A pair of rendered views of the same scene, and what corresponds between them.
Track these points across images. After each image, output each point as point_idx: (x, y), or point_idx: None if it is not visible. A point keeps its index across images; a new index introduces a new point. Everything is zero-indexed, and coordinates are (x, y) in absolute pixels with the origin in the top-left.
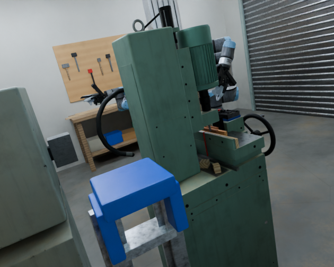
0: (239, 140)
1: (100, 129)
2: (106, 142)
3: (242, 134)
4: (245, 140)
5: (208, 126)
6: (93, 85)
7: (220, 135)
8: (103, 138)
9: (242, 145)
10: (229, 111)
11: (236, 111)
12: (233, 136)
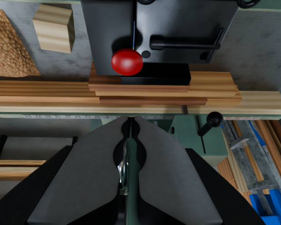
0: (270, 66)
1: (126, 221)
2: (126, 200)
3: (267, 26)
4: None
5: (143, 90)
6: None
7: (238, 117)
8: (126, 209)
9: None
10: (183, 5)
11: (254, 5)
12: (237, 52)
